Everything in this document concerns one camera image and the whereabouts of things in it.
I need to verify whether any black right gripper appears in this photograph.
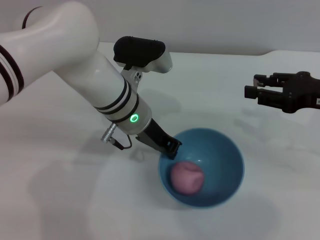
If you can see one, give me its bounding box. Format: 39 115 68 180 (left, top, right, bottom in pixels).
244 70 320 115

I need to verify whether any blue bowl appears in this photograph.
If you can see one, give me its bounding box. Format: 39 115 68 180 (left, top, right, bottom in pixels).
157 127 245 209

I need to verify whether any black and white left wrist camera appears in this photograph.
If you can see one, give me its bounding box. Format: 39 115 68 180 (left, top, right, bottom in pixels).
112 35 174 74

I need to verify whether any left arm cable with silver plug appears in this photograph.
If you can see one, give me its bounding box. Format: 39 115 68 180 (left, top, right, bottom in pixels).
100 122 133 151

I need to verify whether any pink toy peach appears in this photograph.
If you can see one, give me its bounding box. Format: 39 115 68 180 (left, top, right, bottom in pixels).
170 160 205 196

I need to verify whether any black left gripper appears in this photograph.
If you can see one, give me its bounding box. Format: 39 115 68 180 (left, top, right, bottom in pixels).
135 117 183 161

